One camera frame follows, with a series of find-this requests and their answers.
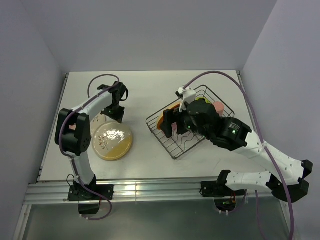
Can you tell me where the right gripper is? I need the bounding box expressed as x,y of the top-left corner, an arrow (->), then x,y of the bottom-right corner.
158,105 -> 211,140

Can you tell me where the yellow plastic plate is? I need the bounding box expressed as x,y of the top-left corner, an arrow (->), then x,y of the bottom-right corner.
155,101 -> 182,131

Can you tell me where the cream pink floral plate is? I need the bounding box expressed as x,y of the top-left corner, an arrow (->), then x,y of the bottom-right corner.
90,114 -> 107,137

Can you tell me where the cream yellow floral plate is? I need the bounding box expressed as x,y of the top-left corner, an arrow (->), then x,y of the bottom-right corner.
91,121 -> 133,161

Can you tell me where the lime green bowl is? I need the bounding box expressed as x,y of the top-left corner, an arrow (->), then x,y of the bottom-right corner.
195,97 -> 211,104

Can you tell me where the salmon pink cup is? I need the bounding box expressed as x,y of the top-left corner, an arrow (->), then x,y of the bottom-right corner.
212,101 -> 225,117

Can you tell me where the pink plastic plate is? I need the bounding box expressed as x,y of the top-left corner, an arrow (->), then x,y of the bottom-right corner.
171,122 -> 178,133

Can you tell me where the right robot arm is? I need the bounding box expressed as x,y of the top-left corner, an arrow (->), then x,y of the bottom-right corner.
157,98 -> 313,203

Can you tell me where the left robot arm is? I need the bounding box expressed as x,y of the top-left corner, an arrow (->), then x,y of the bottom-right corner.
55,81 -> 129,201

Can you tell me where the dark wire dish rack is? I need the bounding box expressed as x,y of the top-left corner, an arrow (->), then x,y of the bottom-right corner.
145,85 -> 235,160

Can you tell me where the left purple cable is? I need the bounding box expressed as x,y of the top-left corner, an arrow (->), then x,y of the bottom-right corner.
58,73 -> 121,186

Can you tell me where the purple cable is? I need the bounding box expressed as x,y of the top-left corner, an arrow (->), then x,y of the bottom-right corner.
58,73 -> 121,186
184,70 -> 295,240

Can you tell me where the aluminium mounting rail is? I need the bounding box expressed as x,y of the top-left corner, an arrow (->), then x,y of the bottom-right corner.
23,176 -> 287,205

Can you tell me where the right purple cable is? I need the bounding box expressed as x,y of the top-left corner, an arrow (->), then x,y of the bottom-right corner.
184,70 -> 295,240

